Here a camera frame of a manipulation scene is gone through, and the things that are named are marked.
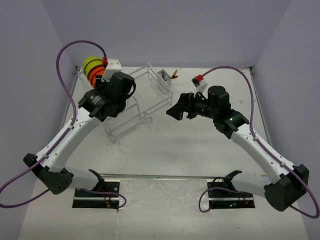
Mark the grey metal cutlery holder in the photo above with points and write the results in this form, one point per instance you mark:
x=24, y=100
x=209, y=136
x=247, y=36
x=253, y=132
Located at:
x=164, y=82

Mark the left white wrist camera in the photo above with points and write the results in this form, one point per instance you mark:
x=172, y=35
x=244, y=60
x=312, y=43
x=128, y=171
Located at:
x=112, y=67

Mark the orange bowl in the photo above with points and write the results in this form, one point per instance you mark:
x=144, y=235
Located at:
x=94, y=76
x=94, y=69

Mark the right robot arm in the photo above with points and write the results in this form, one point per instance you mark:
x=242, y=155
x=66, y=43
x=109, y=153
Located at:
x=286, y=182

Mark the white wire dish rack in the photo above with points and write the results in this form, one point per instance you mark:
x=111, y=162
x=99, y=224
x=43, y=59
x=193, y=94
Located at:
x=142, y=106

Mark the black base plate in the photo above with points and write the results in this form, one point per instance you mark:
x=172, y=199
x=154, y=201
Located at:
x=109, y=198
x=220, y=196

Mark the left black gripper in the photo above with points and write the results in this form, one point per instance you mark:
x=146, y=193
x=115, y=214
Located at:
x=99, y=83

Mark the gold spoon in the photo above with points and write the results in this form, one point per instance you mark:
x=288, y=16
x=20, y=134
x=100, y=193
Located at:
x=174, y=75

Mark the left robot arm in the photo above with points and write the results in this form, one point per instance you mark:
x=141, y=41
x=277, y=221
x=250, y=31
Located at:
x=107, y=99

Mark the green bowl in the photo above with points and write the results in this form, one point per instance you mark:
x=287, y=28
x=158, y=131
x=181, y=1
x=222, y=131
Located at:
x=91, y=64
x=90, y=58

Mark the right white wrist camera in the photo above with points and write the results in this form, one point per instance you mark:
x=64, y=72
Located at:
x=199, y=83

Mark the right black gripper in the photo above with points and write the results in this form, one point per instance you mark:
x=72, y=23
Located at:
x=186, y=99

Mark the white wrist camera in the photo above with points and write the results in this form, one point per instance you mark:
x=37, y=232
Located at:
x=112, y=67
x=199, y=83

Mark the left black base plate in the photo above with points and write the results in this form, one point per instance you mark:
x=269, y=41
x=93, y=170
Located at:
x=109, y=198

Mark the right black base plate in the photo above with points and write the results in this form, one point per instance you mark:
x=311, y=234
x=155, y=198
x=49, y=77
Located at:
x=220, y=196

